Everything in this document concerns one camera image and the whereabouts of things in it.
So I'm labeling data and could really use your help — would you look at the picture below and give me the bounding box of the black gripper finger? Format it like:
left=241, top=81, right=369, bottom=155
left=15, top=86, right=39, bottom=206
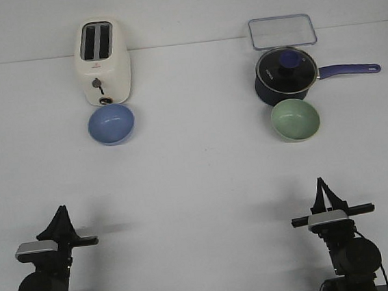
left=310, top=177, right=326, bottom=214
left=62, top=205, right=80, bottom=239
left=36, top=205, right=63, bottom=241
left=321, top=179, right=348, bottom=211

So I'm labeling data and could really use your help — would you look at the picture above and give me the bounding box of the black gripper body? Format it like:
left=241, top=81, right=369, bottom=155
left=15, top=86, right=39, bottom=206
left=34, top=234, right=102, bottom=271
left=291, top=203, right=375, bottom=237

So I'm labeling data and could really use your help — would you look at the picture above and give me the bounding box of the green bowl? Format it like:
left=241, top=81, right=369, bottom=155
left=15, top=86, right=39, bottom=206
left=270, top=99, right=321, bottom=142

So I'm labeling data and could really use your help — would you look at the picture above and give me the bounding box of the blue bowl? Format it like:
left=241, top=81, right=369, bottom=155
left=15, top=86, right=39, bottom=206
left=87, top=104, right=135, bottom=146

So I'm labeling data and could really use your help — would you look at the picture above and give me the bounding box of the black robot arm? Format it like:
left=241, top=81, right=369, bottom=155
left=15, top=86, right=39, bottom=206
left=15, top=205, right=99, bottom=291
left=292, top=177, right=383, bottom=291

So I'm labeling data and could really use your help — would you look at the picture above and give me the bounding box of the dark blue saucepan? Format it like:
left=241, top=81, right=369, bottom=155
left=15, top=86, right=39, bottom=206
left=254, top=63, right=381, bottom=106

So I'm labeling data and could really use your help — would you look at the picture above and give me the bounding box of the glass pot lid blue knob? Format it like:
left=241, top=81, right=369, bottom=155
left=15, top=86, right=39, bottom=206
left=256, top=47, right=318, bottom=94

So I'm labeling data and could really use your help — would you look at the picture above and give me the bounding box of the clear plastic container blue rim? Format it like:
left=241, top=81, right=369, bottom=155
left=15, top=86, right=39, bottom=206
left=248, top=13, right=318, bottom=51

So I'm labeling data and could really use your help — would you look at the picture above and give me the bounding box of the cream two-slot toaster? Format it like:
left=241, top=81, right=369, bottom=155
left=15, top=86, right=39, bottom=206
left=74, top=17, right=132, bottom=106

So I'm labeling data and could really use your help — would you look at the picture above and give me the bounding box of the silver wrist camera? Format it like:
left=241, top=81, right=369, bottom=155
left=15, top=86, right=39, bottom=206
left=15, top=240, right=58, bottom=263
left=307, top=209, right=348, bottom=233

